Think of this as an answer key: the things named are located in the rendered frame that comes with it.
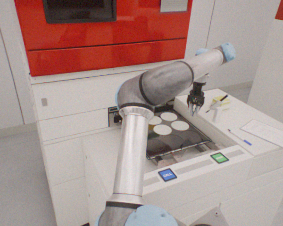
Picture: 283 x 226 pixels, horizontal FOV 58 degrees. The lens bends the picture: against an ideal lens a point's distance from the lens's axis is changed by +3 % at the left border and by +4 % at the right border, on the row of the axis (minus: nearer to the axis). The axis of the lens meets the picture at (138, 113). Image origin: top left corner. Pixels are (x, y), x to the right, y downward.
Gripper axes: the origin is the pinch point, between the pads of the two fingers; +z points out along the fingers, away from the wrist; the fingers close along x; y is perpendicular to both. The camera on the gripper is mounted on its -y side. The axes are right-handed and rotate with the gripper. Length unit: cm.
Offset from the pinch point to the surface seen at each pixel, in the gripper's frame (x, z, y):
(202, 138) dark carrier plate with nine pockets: 6.4, 8.5, 9.6
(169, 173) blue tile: -6.3, 2.2, 47.7
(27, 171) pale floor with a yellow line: -137, 99, -23
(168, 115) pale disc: -13.8, 8.5, -8.5
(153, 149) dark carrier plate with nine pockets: -16.0, 8.7, 26.6
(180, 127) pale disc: -5.3, 8.5, 2.6
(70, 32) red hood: -57, -42, 22
